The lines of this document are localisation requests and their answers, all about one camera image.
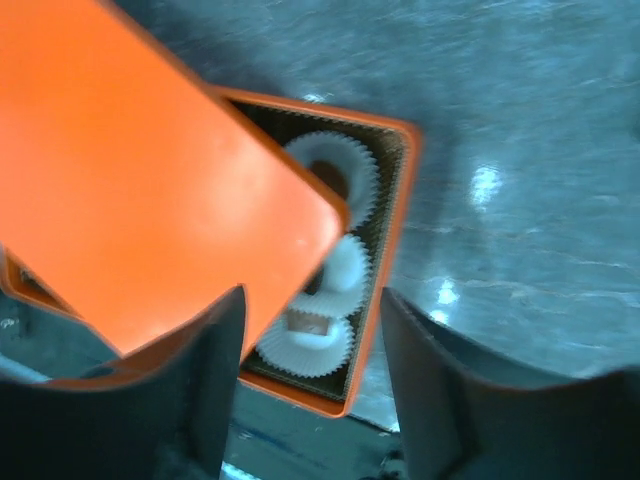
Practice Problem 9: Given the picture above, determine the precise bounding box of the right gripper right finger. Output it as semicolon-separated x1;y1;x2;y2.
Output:
380;288;639;479

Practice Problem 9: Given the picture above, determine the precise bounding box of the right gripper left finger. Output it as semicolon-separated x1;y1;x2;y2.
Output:
1;286;247;479

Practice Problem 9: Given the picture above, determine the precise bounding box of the orange chocolate box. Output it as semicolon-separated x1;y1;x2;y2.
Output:
1;85;421;418

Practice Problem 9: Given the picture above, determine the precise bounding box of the dark chocolate piece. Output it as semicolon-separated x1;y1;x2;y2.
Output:
286;310;331;336

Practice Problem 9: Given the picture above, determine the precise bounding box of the orange box lid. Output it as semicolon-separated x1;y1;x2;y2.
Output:
1;1;348;355

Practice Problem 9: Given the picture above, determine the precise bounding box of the dark oval chocolate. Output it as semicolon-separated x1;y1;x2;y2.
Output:
309;159;349;200

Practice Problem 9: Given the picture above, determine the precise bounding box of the white paper cup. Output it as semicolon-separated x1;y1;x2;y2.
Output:
256;310;355;378
290;234;372;317
284;131;380;230

